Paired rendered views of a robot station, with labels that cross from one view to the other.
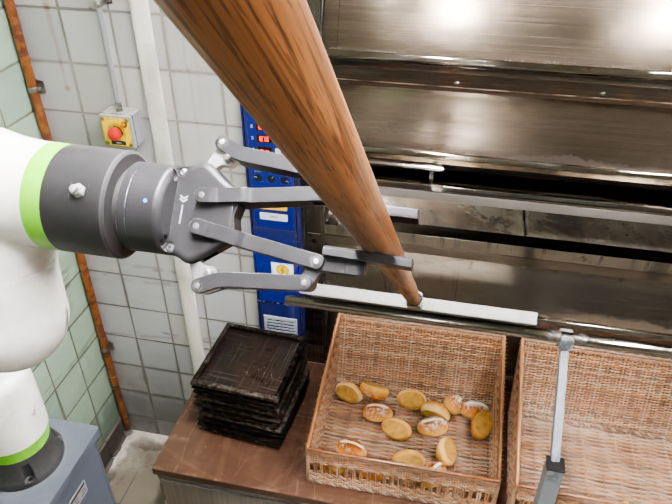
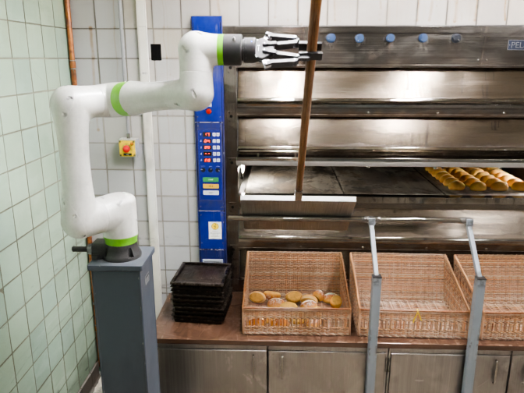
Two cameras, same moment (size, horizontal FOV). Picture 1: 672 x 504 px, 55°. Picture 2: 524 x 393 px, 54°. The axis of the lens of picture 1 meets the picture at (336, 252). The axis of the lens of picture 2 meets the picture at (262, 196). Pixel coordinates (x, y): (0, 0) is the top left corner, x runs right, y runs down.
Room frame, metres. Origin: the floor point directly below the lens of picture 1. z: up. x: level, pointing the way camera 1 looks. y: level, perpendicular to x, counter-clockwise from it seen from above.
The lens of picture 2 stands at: (-1.13, 0.39, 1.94)
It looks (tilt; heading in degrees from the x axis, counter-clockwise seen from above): 15 degrees down; 350
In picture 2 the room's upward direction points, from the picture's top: straight up
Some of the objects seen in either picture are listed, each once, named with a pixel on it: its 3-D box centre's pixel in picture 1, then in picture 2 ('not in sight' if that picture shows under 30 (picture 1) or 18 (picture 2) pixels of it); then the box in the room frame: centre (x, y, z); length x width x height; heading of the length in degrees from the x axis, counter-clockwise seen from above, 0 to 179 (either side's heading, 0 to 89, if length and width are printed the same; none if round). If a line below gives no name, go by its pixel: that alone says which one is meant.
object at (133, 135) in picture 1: (122, 127); (129, 147); (1.78, 0.63, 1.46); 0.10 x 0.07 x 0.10; 78
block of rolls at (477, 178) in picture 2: not in sight; (472, 175); (1.81, -1.50, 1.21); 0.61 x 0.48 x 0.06; 168
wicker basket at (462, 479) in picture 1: (409, 405); (295, 290); (1.37, -0.23, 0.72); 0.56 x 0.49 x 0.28; 78
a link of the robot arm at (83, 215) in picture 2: not in sight; (79, 164); (0.70, 0.71, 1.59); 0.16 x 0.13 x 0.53; 132
